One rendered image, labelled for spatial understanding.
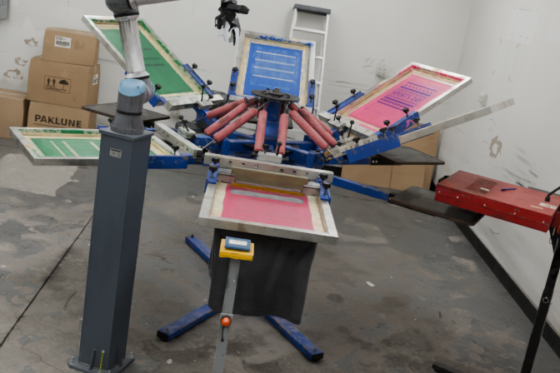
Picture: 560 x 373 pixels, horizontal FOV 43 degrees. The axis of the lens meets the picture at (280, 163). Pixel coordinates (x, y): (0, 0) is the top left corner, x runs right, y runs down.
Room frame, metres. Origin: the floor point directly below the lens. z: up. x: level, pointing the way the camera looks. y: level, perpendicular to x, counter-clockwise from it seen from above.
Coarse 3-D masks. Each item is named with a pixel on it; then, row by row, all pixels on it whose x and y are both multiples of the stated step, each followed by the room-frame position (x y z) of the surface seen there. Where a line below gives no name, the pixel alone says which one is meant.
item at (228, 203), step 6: (228, 186) 3.34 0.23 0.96; (234, 186) 3.35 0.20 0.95; (228, 192) 3.24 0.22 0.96; (258, 192) 3.32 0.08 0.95; (264, 192) 3.34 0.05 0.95; (228, 198) 3.15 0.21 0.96; (234, 198) 3.17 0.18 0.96; (252, 198) 3.22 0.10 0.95; (258, 198) 3.23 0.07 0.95; (264, 198) 3.25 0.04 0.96; (222, 204) 3.05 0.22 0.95; (228, 204) 3.07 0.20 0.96; (234, 204) 3.08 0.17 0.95; (228, 210) 2.99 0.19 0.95; (222, 216) 2.89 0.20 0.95; (228, 216) 2.90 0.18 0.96; (234, 216) 2.91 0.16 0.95; (240, 216) 2.92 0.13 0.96; (264, 222) 2.90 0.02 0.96
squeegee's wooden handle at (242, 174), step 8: (232, 168) 3.33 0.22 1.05; (240, 168) 3.33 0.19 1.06; (248, 168) 3.35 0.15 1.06; (240, 176) 3.33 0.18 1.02; (248, 176) 3.34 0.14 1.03; (256, 176) 3.34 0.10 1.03; (264, 176) 3.34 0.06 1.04; (272, 176) 3.34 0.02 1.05; (280, 176) 3.35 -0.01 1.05; (288, 176) 3.35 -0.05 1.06; (296, 176) 3.36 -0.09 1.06; (264, 184) 3.34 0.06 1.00; (272, 184) 3.34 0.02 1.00; (280, 184) 3.35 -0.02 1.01; (288, 184) 3.35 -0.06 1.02; (296, 184) 3.35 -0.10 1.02; (304, 184) 3.35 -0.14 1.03
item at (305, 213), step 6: (270, 192) 3.36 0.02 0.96; (276, 192) 3.37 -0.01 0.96; (300, 198) 3.34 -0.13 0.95; (306, 198) 3.36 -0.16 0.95; (288, 204) 3.22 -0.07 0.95; (294, 204) 3.23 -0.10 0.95; (300, 204) 3.25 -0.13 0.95; (306, 204) 3.26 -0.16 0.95; (300, 210) 3.16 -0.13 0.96; (306, 210) 3.17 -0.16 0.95; (300, 216) 3.06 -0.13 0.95; (306, 216) 3.08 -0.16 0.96; (270, 222) 2.91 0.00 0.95; (276, 222) 2.93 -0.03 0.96; (306, 222) 2.99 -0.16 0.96; (300, 228) 2.90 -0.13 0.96; (306, 228) 2.92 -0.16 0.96; (312, 228) 2.93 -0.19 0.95
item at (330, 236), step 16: (208, 192) 3.08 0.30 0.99; (208, 208) 2.86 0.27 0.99; (320, 208) 3.21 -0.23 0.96; (208, 224) 2.74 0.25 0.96; (224, 224) 2.75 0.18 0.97; (240, 224) 2.75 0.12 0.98; (256, 224) 2.76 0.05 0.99; (304, 240) 2.77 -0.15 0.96; (320, 240) 2.77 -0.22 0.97; (336, 240) 2.78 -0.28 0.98
